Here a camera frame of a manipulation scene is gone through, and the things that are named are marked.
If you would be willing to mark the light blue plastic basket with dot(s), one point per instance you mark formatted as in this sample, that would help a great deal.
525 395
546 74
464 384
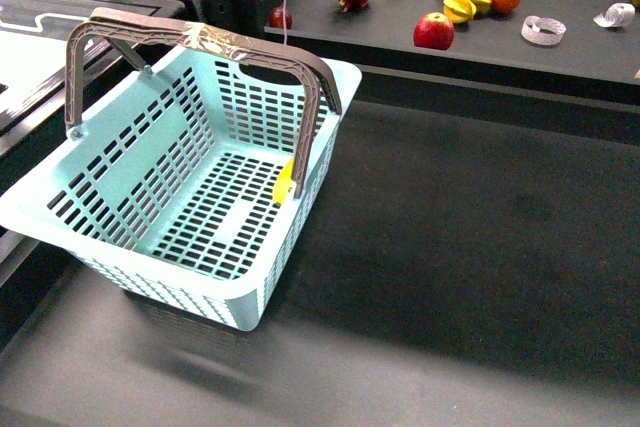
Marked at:
175 134

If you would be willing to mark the dark red plum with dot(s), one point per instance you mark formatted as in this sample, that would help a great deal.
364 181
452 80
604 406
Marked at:
280 18

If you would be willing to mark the black shelf tray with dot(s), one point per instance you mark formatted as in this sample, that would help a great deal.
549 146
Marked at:
590 61

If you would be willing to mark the red apple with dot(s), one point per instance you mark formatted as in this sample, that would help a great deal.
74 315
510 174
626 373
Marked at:
434 30

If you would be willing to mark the yellow mango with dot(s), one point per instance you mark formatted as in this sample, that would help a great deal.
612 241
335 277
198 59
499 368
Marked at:
283 182

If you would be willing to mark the yellow star fruit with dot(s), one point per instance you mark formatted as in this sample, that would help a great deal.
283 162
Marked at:
462 11

